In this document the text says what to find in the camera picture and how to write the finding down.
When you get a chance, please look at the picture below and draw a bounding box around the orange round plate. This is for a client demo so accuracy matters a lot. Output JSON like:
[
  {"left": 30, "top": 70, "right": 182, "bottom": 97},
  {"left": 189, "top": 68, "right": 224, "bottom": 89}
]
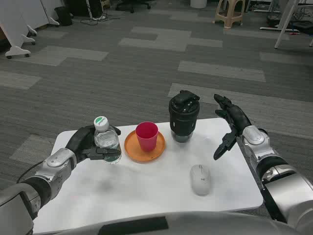
[{"left": 124, "top": 129, "right": 167, "bottom": 164}]

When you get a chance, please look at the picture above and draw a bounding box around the white computer mouse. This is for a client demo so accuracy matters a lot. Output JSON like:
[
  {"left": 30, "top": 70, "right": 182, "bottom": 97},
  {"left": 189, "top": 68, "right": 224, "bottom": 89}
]
[{"left": 190, "top": 164, "right": 211, "bottom": 197}]

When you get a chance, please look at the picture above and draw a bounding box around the clear plastic water bottle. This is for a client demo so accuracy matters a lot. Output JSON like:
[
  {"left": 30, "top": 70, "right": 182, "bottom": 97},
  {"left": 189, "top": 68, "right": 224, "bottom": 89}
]
[{"left": 93, "top": 116, "right": 122, "bottom": 165}]

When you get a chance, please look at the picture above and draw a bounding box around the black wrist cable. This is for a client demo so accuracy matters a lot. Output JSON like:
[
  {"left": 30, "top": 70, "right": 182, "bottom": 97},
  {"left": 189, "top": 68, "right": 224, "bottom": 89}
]
[{"left": 16, "top": 160, "right": 46, "bottom": 184}]

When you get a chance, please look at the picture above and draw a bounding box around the white round bin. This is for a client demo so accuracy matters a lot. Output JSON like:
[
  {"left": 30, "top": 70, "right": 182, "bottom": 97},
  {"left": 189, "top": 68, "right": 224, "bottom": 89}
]
[{"left": 190, "top": 0, "right": 208, "bottom": 9}]

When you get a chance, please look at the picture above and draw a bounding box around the white power strip with cables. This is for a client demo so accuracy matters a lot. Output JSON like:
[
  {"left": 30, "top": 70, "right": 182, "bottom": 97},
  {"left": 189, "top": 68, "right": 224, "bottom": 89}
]
[{"left": 80, "top": 14, "right": 122, "bottom": 25}]

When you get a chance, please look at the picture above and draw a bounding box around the black cabinet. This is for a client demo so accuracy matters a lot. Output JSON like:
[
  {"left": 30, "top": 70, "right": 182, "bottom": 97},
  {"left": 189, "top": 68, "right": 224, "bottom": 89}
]
[{"left": 64, "top": 0, "right": 103, "bottom": 18}]

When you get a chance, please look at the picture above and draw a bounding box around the black travel mug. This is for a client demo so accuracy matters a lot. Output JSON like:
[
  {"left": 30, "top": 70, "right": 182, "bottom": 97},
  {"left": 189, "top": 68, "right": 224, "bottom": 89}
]
[{"left": 168, "top": 90, "right": 201, "bottom": 143}]

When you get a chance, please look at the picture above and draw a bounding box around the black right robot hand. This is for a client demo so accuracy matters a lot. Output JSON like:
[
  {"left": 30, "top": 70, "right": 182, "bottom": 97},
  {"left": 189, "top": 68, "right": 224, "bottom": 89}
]
[{"left": 213, "top": 94, "right": 252, "bottom": 161}]

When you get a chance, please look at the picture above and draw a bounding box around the white desk foot bar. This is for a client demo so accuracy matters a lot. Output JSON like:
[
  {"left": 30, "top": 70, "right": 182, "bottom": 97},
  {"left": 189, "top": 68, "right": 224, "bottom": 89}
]
[{"left": 259, "top": 25, "right": 301, "bottom": 33}]

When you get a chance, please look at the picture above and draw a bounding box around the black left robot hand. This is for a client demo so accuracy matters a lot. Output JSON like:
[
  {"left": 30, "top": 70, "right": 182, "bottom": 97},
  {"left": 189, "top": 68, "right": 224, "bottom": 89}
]
[{"left": 65, "top": 125, "right": 122, "bottom": 164}]

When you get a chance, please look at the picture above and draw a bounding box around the red plastic cup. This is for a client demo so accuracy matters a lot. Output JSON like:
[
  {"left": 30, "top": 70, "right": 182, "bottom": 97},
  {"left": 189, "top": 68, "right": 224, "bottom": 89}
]
[{"left": 135, "top": 121, "right": 159, "bottom": 152}]

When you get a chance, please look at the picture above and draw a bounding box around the beige plastic stool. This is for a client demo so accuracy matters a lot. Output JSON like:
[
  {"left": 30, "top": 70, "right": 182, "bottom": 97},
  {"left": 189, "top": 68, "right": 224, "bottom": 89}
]
[{"left": 214, "top": 0, "right": 246, "bottom": 28}]

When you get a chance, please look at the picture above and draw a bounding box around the black office chair base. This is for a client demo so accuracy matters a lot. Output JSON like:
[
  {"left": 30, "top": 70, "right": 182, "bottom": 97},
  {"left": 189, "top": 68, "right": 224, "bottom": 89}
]
[{"left": 115, "top": 0, "right": 152, "bottom": 13}]

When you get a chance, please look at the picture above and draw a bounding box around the white slanted desk leg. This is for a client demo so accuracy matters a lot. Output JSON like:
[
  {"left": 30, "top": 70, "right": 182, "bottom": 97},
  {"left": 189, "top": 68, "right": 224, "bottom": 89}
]
[{"left": 274, "top": 0, "right": 304, "bottom": 49}]

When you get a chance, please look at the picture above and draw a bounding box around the white wheeled partition panel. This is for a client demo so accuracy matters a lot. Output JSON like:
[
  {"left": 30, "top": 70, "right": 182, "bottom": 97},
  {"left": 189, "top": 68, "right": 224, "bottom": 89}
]
[
  {"left": 0, "top": 0, "right": 38, "bottom": 59},
  {"left": 31, "top": 0, "right": 60, "bottom": 30}
]

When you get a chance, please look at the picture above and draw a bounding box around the black trash bin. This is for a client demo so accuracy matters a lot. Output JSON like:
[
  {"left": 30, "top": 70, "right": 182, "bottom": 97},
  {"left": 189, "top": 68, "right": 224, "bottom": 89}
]
[{"left": 54, "top": 6, "right": 73, "bottom": 26}]

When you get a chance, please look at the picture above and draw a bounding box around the silver robot chest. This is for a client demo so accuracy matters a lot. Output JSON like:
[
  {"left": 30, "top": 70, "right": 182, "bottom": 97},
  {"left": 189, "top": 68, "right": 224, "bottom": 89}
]
[{"left": 31, "top": 211, "right": 313, "bottom": 235}]

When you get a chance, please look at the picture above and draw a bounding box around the brown cardboard box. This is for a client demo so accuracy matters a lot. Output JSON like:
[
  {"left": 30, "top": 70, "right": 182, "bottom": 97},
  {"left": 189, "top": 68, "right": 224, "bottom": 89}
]
[{"left": 0, "top": 25, "right": 7, "bottom": 48}]

